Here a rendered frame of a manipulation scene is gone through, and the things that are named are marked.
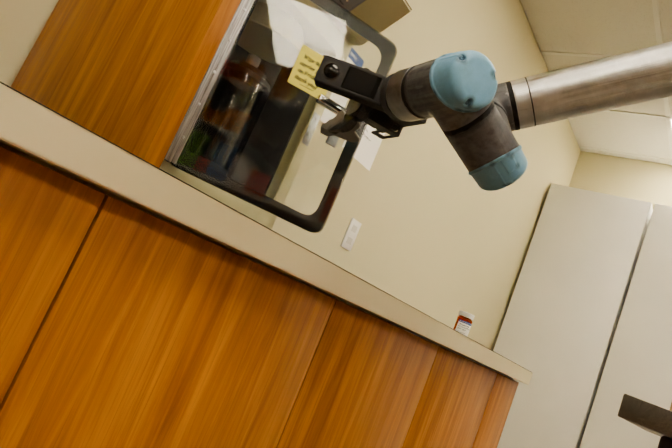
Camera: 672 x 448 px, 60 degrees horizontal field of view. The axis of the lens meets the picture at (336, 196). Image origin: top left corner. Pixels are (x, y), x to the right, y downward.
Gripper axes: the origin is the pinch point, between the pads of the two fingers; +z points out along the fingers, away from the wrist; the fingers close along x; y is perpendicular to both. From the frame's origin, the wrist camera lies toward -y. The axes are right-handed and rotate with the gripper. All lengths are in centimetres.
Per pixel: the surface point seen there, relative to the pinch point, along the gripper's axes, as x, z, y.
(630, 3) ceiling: 145, 82, 145
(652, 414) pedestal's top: -28, -29, 63
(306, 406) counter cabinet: -47.5, -6.7, 14.0
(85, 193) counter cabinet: -31, -30, -31
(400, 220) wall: 13, 113, 93
